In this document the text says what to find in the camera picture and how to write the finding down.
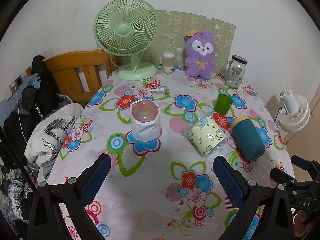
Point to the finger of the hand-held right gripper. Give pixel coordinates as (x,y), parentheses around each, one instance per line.
(298,160)
(281,176)

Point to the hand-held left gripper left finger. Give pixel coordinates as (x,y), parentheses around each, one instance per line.
(96,177)

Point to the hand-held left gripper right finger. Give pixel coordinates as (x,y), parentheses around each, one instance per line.
(228,180)

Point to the teal cup with yellow rim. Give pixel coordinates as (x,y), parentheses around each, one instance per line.
(248,140)

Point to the clear cup with yellow pattern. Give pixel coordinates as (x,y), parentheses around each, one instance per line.
(207,137)

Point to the white paper-wrapped pink cup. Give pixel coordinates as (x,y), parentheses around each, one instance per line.
(146,127)

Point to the small green cup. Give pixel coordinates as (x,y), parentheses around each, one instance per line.
(223,105)

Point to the person's right hand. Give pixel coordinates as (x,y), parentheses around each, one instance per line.
(301,223)

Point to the white circulator fan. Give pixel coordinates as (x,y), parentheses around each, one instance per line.
(297,112)

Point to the floral tablecloth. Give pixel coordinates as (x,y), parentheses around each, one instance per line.
(155,180)

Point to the white printed cloth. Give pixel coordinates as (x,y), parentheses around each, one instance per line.
(55,132)

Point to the pile of clothes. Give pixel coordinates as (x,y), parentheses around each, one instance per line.
(13,185)

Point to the black bag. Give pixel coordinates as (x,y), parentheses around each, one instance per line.
(41,90)

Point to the glass jar mug with lid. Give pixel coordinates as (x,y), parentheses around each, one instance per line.
(235,73)

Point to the wooden headboard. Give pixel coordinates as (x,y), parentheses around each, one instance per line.
(67,72)

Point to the blue face mask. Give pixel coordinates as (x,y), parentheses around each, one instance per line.
(36,84)

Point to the purple plush toy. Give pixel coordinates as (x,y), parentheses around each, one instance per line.
(201,55)

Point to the cotton swab container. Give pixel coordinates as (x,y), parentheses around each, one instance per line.
(168,61)

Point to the green desk fan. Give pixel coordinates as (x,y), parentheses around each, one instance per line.
(125,28)

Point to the beige patterned board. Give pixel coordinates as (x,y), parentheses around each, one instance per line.
(172,27)

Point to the wall socket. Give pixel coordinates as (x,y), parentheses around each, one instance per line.
(18,80)

